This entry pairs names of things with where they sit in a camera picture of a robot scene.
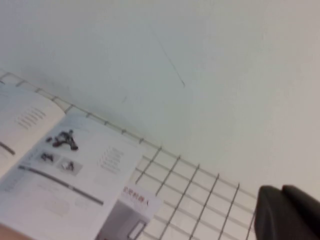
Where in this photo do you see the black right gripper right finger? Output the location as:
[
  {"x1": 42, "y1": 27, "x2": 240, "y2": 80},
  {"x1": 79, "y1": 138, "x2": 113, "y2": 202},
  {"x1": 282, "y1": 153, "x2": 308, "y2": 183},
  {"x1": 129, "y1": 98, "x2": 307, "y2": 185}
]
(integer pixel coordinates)
[{"x1": 281, "y1": 184, "x2": 320, "y2": 227}]

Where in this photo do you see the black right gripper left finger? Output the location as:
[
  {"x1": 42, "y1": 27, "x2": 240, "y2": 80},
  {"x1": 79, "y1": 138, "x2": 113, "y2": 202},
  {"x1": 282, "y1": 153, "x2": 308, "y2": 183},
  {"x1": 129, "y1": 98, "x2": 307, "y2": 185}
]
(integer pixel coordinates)
[{"x1": 253, "y1": 184, "x2": 320, "y2": 240}]

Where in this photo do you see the brochure with robot photo cover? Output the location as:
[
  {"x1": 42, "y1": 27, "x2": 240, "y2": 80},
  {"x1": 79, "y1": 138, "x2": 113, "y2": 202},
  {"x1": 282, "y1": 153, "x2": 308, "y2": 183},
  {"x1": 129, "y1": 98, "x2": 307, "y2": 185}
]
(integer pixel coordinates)
[{"x1": 0, "y1": 184, "x2": 164, "y2": 240}]

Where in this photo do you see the white black-grid tablecloth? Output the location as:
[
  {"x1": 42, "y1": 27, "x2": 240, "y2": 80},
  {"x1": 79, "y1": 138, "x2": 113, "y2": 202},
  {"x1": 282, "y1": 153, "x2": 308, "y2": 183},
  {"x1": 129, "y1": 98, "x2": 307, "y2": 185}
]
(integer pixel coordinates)
[{"x1": 0, "y1": 69, "x2": 262, "y2": 240}]

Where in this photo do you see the white product catalog book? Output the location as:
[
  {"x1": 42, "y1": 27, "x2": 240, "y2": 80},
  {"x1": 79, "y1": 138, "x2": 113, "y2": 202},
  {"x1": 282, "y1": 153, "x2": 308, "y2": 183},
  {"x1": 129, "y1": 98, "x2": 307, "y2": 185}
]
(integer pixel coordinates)
[{"x1": 0, "y1": 84, "x2": 144, "y2": 240}]

